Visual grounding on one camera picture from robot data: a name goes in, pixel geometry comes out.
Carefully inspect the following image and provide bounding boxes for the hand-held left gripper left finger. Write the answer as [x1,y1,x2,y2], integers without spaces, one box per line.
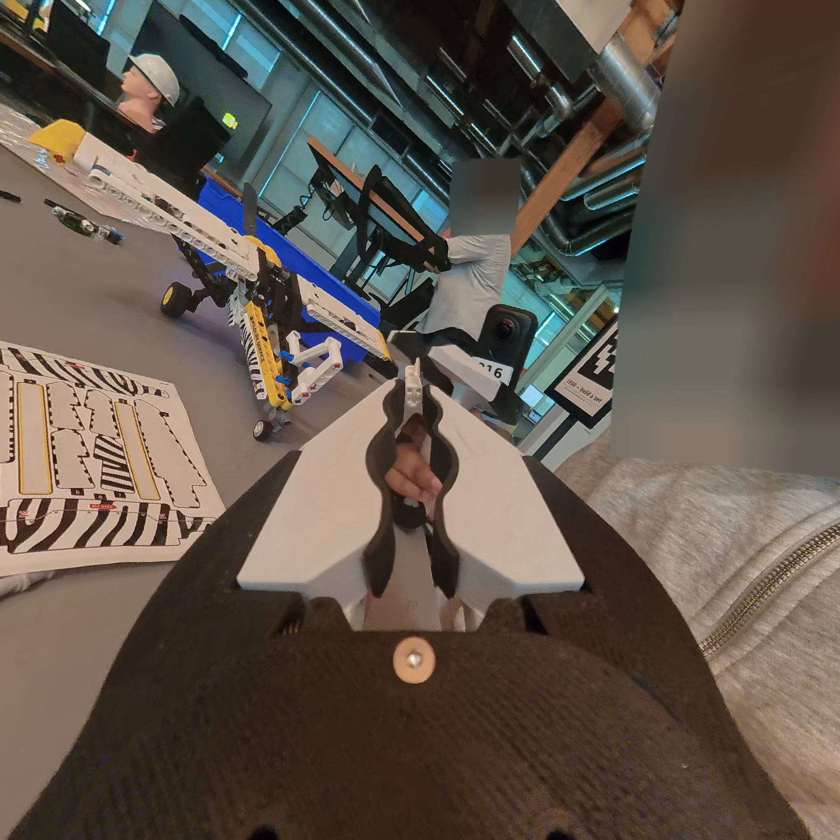
[236,379,404,599]

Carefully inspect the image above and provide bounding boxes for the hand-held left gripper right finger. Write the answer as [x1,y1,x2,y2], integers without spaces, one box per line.
[423,386,585,601]

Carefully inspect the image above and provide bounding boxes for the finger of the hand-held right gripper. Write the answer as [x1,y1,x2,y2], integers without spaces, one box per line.
[387,330,472,376]
[425,346,504,409]

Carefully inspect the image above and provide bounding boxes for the zebra striped sticker sheet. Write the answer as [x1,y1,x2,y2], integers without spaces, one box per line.
[0,341,226,578]

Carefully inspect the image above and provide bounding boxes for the lego airplane model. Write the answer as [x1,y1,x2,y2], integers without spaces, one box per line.
[28,120,391,442]

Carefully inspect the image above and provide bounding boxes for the small dark lego pieces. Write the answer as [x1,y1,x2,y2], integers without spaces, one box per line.
[45,197,126,247]

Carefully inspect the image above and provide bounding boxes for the person's right hand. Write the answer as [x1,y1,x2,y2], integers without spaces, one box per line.
[386,420,445,503]

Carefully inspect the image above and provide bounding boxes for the framed tag poster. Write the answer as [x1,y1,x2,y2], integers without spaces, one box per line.
[545,318,621,431]

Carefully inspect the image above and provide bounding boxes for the blue plastic bin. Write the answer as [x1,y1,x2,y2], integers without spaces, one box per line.
[197,177,382,368]

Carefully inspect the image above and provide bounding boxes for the wooden standing desk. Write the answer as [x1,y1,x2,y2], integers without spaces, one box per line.
[307,138,454,290]

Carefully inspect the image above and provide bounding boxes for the person's grey hoodie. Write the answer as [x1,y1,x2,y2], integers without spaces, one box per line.
[512,436,840,840]

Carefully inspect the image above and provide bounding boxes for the mannequin head with white helmet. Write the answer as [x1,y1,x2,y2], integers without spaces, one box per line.
[118,54,181,132]

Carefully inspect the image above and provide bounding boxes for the black strap bag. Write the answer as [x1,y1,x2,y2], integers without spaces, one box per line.
[357,165,454,273]

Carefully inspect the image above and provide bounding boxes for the wooden post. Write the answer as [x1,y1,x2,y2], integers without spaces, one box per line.
[512,0,683,250]

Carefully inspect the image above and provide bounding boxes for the metal wall pipes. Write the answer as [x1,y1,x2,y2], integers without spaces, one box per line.
[512,26,664,263]

